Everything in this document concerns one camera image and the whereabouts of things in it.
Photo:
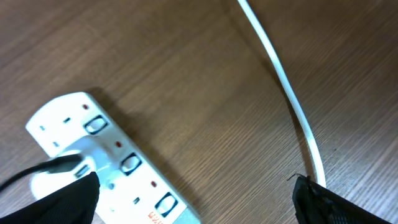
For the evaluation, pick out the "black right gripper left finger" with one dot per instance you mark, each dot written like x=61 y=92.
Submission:
x=73 y=204

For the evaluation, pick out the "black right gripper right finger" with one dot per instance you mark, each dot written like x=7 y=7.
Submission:
x=315 y=204

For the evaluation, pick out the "white USB charger adapter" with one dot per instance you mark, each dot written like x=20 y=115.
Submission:
x=92 y=156

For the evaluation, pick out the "white power strip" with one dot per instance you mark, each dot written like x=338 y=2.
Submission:
x=132 y=189

